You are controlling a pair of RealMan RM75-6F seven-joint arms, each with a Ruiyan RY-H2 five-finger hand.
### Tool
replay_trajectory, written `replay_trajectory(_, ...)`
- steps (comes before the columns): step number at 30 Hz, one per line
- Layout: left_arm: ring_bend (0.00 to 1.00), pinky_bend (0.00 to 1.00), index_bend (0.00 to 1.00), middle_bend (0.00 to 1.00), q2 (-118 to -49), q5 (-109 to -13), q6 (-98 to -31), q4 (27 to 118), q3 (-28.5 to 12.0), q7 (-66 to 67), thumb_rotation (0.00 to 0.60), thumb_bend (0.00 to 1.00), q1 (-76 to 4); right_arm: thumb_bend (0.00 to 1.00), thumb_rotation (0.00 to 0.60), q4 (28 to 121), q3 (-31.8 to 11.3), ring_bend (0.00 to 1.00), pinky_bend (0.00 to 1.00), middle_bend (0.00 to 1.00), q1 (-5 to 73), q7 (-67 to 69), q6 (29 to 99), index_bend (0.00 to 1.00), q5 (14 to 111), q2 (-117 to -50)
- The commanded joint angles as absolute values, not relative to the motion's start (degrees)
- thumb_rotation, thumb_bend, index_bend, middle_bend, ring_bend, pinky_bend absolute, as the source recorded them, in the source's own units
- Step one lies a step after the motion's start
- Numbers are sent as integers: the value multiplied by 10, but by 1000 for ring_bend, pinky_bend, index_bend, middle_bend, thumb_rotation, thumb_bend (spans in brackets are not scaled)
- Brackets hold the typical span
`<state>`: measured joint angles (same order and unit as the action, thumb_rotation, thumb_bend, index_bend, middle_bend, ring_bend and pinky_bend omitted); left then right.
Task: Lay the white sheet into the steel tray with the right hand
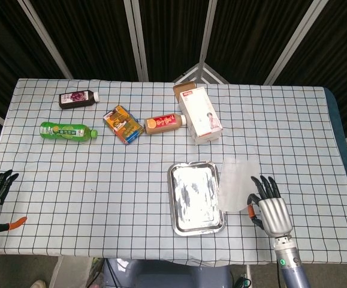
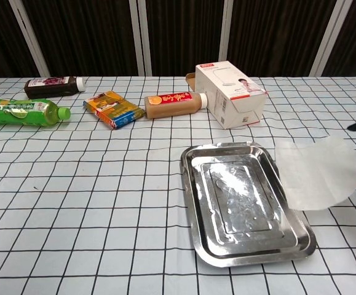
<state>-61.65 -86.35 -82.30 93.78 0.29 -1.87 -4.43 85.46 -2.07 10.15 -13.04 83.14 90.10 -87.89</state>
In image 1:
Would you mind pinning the white black checkered tablecloth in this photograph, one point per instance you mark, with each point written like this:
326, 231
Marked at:
101, 195

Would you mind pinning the white screen foot stand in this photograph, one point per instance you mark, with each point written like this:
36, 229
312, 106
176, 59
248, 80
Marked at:
203, 73

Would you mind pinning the stainless steel tray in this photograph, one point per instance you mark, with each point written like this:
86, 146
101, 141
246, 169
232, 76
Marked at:
191, 195

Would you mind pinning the brown drink bottle red label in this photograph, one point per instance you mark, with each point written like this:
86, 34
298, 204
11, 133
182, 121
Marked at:
164, 123

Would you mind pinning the dark folding screen white frames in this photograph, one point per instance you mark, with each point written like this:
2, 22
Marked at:
167, 33

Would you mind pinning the dark purple juice bottle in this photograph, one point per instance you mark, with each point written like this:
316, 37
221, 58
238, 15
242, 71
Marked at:
75, 99

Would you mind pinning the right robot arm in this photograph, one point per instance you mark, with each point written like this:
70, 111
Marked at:
293, 267

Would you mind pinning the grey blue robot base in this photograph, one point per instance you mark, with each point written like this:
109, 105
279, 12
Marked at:
167, 274

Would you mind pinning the blue table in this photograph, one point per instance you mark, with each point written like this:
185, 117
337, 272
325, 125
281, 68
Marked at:
341, 120

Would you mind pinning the green tea bottle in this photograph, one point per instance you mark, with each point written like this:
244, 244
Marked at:
65, 132

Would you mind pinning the white shoe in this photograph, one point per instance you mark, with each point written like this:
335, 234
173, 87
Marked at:
38, 284

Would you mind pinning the translucent parchment paper sheet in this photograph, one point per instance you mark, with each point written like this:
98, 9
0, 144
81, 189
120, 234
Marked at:
236, 183

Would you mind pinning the white cardboard product box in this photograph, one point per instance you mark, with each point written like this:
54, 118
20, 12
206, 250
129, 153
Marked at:
201, 115

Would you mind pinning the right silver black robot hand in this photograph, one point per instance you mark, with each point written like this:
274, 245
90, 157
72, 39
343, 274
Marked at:
275, 214

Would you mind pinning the yellow orange carton box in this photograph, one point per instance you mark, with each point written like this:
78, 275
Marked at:
123, 124

